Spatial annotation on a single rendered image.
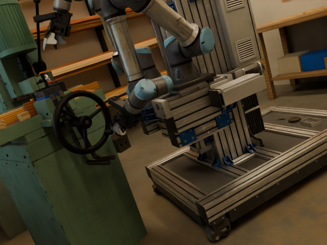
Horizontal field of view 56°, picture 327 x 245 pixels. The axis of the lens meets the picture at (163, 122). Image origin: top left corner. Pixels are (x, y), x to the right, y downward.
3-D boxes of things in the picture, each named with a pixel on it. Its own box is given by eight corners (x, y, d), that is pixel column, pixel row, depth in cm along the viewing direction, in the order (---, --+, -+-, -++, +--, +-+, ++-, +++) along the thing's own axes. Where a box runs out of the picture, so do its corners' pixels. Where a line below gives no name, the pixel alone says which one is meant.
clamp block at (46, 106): (51, 118, 135) (44, 99, 133) (39, 120, 144) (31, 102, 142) (79, 107, 145) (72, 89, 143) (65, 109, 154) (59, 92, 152)
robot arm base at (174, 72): (191, 75, 166) (186, 58, 164) (206, 74, 153) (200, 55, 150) (167, 84, 161) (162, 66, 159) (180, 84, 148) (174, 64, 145)
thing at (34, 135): (27, 143, 136) (24, 135, 136) (11, 143, 151) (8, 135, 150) (98, 111, 163) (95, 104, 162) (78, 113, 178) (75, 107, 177)
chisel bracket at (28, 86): (34, 95, 151) (27, 78, 149) (24, 97, 161) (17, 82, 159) (48, 90, 156) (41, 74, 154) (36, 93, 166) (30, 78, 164)
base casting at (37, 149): (31, 163, 137) (23, 145, 135) (-9, 158, 178) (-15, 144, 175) (107, 124, 167) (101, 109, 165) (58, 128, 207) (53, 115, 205)
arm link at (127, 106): (124, 97, 121) (138, 91, 126) (119, 103, 124) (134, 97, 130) (135, 112, 120) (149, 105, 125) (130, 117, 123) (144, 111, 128)
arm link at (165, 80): (154, 76, 133) (135, 83, 126) (172, 72, 125) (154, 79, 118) (158, 94, 135) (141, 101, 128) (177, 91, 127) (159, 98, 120)
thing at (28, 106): (29, 116, 144) (23, 103, 143) (28, 116, 145) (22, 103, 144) (73, 99, 161) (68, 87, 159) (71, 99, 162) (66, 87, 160)
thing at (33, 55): (30, 63, 172) (19, 37, 169) (24, 66, 179) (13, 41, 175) (44, 60, 178) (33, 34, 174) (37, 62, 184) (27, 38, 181)
